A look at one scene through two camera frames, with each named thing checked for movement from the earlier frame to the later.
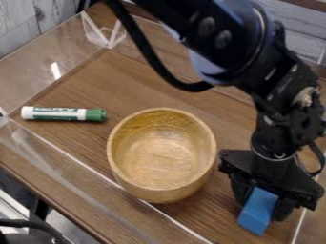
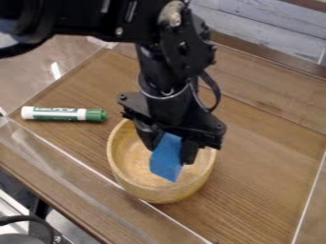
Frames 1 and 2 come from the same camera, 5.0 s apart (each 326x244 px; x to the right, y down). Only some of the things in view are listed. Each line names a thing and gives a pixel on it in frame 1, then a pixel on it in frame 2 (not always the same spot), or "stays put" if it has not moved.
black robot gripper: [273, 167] to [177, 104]
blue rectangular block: [258, 212] to [166, 159]
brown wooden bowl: [161, 150] stays put
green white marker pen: [63, 113] stays put
